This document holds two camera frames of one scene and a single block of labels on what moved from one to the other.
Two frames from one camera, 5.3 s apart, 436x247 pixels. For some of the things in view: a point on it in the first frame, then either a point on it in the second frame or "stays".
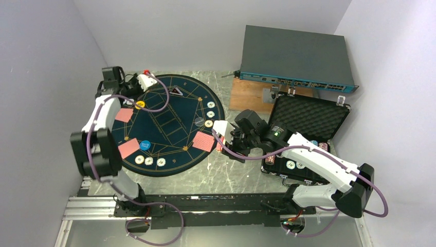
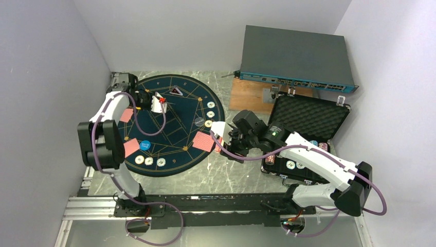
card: (128, 147) stays
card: (124, 115) stays
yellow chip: (209, 123) stays
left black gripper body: (132, 88) -> (143, 100)
